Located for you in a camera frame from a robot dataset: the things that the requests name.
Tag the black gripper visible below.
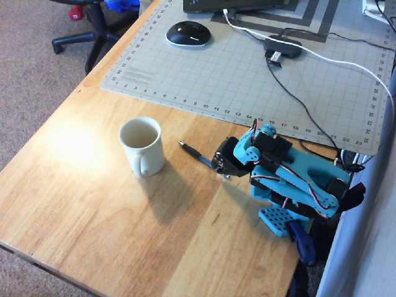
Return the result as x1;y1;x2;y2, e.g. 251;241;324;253
212;137;250;179

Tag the black office chair base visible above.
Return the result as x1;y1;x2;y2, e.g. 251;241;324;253
51;0;140;74

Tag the black table clamp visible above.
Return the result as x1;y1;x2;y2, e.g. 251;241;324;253
337;182;366;215

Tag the white ceramic mug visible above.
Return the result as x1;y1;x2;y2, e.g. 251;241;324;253
119;116;165;179

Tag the blue table clamp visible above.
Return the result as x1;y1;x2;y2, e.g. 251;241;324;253
286;221;317;264

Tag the black hub lead cable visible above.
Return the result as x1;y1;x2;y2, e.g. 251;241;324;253
280;27;396;53

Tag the dark laptop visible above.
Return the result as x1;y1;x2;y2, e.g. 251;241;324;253
182;0;284;14

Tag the USB dongle plug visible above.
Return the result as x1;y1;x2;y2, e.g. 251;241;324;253
265;51;284;67

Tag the black USB hub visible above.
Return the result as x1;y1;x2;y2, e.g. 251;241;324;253
263;34;303;59

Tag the black and blue pen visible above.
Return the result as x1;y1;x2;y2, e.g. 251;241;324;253
177;140;215;170

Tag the grey gridded cutting mat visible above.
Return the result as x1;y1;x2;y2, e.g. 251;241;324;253
99;0;396;156

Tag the red dumbbell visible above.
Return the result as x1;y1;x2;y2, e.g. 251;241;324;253
67;4;88;21

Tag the white USB cable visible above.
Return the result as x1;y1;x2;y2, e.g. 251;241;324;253
223;8;395;163

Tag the white box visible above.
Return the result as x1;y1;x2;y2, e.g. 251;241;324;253
361;0;396;24

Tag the black computer mouse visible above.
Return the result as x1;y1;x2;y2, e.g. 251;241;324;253
165;20;214;48

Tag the thin black hub cable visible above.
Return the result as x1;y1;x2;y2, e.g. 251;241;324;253
265;57;342;150

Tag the grey striped desk mat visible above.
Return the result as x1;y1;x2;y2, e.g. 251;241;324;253
210;0;340;43

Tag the blue plastic object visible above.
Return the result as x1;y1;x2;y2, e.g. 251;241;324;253
104;0;140;12

